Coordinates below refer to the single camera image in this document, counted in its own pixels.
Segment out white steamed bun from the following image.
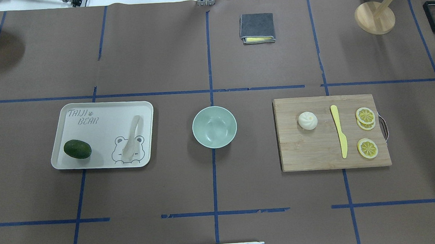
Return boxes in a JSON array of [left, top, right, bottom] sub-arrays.
[[298, 112, 318, 130]]

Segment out cream ceramic spoon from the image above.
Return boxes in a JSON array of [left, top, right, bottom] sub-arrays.
[[122, 116, 141, 160]]

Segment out light green bowl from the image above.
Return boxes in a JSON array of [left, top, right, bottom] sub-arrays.
[[192, 106, 237, 149]]

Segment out folded grey cloth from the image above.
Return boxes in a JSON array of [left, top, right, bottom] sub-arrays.
[[239, 13, 276, 45]]

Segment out wooden cutting board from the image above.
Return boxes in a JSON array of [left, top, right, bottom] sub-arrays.
[[273, 94, 392, 172]]

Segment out cream bear serving tray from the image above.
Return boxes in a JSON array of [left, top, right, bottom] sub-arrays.
[[51, 101, 154, 170]]

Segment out yellow plastic knife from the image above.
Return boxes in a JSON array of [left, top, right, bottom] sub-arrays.
[[330, 104, 348, 159]]

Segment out green avocado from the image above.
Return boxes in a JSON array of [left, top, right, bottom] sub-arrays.
[[63, 139, 93, 159]]

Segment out upper lemon slice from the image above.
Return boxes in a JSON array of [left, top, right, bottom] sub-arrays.
[[355, 107, 376, 125]]

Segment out lemon slice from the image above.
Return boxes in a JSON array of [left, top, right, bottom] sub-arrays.
[[357, 138, 379, 159], [357, 119, 376, 131], [355, 107, 376, 125]]

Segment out middle lemon slice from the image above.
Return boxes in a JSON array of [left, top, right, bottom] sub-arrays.
[[357, 119, 376, 131]]

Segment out lower lemon slice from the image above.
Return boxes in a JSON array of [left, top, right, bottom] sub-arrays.
[[357, 138, 379, 159]]

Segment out wooden mug tree stand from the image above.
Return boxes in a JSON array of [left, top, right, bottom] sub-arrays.
[[354, 0, 396, 35]]

